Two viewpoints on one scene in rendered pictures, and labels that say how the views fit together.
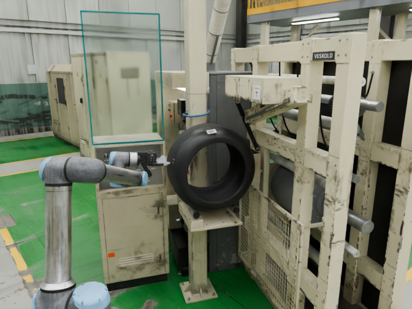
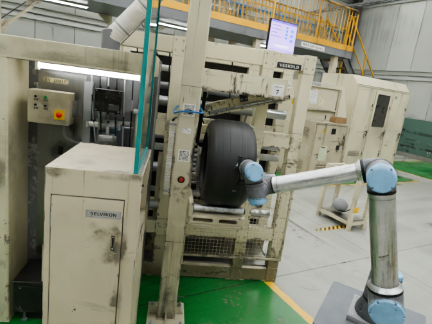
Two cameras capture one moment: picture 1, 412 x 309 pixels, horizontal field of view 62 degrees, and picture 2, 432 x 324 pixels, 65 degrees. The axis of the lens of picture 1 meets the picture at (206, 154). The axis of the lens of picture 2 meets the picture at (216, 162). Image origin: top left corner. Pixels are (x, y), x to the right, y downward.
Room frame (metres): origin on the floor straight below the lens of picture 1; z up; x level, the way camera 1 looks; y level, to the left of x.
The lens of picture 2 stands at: (1.97, 2.20, 1.69)
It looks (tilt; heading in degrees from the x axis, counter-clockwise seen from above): 13 degrees down; 278
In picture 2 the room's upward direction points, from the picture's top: 8 degrees clockwise
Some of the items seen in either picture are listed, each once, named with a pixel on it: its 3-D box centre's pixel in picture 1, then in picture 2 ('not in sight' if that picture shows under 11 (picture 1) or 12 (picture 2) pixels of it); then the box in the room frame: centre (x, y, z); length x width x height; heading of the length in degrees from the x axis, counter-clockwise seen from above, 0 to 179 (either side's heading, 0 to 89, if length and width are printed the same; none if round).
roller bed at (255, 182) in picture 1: (246, 169); (184, 164); (2.59, -0.32, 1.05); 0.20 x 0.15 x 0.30; 17
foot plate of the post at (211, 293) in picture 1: (198, 288); (166, 312); (2.51, 0.07, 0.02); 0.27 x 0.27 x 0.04; 17
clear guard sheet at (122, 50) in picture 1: (125, 80); (150, 62); (2.59, 0.60, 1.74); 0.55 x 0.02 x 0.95; 107
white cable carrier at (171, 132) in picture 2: not in sight; (170, 157); (2.58, 0.13, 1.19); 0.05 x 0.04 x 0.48; 107
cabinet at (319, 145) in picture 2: not in sight; (317, 151); (0.98, -4.92, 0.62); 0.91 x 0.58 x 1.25; 39
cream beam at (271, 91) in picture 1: (258, 87); (242, 84); (2.23, -0.34, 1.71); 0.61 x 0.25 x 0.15; 17
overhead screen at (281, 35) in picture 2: not in sight; (281, 38); (2.05, -4.10, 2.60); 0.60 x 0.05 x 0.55; 39
